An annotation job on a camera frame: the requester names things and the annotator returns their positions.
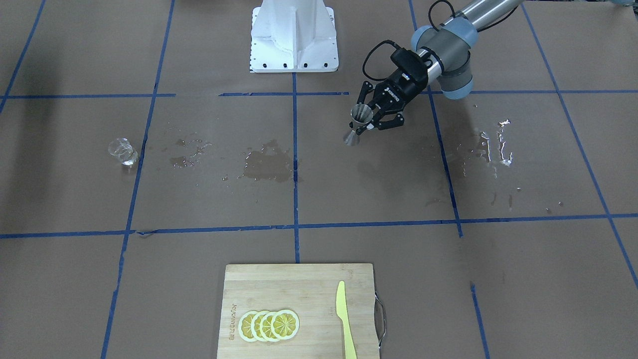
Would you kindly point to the bamboo cutting board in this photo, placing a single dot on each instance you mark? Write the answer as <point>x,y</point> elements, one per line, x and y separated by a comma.
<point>309,290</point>

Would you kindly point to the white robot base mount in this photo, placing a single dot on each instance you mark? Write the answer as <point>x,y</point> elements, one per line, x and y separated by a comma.
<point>293,36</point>

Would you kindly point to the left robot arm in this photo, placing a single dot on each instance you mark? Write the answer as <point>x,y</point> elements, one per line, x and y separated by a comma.
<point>439,54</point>

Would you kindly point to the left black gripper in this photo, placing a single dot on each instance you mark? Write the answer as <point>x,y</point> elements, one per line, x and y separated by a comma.
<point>400,92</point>

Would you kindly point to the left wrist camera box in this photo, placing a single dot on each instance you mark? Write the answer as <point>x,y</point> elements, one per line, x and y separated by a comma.
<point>410,67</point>

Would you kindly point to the steel double jigger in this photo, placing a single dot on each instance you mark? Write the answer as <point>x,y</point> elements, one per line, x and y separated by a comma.
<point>361,115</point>

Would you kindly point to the yellow plastic knife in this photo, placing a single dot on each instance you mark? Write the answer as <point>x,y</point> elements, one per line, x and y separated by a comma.
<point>341,307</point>

